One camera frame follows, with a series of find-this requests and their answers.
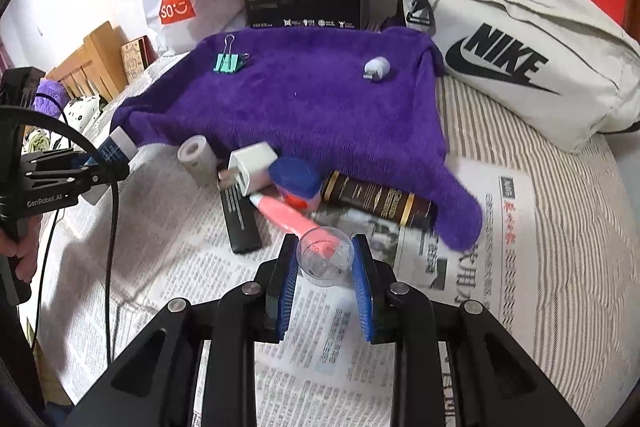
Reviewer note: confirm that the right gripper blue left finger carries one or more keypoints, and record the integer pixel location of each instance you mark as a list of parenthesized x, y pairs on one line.
[(280, 290)]

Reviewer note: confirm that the green binder clip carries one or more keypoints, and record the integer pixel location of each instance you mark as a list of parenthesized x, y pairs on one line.
[(228, 62)]

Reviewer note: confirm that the clear plastic cup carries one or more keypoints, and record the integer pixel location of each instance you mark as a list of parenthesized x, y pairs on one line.
[(322, 272)]

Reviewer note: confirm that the wooden furniture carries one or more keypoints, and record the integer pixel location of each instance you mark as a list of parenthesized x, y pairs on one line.
[(95, 68)]

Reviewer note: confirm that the blue lid small jar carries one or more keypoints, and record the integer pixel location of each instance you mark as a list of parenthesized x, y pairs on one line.
[(297, 182)]

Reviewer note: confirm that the person left hand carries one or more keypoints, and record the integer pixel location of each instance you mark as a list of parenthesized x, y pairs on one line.
[(25, 250)]

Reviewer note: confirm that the dark brown gold tube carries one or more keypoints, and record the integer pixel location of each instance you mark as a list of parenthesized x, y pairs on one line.
[(403, 208)]

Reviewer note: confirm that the white Nike bag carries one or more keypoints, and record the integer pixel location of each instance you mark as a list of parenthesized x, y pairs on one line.
[(563, 66)]

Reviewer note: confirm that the white tape roll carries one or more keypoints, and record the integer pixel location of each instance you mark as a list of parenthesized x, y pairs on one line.
[(198, 158)]

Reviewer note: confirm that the white blue bottle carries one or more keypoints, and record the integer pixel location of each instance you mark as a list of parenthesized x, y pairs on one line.
[(117, 148)]

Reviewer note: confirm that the pink white tube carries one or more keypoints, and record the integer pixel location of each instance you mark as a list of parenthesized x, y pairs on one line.
[(292, 221)]

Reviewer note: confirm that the black rectangular stick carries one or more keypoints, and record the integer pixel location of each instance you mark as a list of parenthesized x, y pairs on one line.
[(240, 220)]

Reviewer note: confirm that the white charger plug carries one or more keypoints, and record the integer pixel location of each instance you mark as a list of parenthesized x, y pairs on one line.
[(248, 168)]

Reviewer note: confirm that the brown patterned book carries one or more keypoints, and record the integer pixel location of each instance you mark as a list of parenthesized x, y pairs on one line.
[(137, 55)]

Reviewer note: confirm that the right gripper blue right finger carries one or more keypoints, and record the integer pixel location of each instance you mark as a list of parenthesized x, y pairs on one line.
[(368, 289)]

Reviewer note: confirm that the purple towel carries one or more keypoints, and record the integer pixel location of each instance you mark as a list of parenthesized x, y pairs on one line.
[(303, 92)]

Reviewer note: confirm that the striped mattress cover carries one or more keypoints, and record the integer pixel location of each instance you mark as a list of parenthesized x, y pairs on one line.
[(557, 262)]

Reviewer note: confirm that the small white usb adapter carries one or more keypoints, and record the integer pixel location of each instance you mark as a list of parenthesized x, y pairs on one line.
[(376, 69)]

